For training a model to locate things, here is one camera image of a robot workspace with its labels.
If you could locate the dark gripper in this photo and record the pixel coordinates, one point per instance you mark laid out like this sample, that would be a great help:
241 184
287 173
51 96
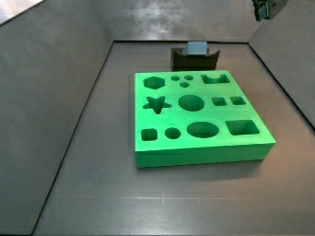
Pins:
267 8

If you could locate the blue rectangular block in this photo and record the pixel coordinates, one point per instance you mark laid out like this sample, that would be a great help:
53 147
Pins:
195 48

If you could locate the black curved fixture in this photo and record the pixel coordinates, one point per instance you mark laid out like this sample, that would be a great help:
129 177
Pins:
193 62

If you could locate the green shape sorter board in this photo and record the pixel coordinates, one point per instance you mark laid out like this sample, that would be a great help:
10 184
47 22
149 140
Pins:
195 119

